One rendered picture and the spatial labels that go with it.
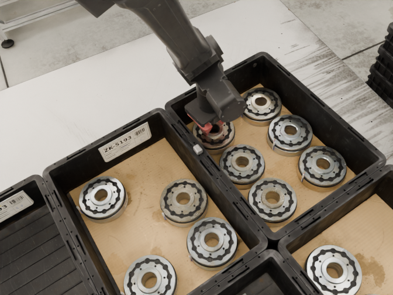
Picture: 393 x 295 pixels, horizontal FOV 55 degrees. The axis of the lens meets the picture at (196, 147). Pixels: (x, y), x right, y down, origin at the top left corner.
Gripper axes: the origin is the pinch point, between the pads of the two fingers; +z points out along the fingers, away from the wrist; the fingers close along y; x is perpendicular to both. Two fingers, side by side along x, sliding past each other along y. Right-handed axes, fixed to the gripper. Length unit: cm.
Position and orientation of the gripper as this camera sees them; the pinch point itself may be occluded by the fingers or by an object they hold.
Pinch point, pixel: (212, 126)
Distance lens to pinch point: 90.4
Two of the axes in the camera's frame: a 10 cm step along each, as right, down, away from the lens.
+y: 7.7, -5.7, 2.8
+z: 0.7, 5.2, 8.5
